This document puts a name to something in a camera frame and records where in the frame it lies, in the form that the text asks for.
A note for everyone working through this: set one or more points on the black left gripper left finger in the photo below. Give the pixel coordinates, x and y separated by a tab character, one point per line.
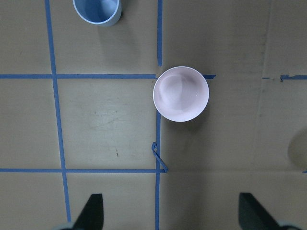
92	214

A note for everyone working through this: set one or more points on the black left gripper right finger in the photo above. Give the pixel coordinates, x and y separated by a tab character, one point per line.
253	216

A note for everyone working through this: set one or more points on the small blue cup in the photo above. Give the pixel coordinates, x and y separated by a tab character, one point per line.
104	13

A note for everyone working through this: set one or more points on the pink bowl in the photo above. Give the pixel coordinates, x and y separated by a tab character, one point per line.
181	94

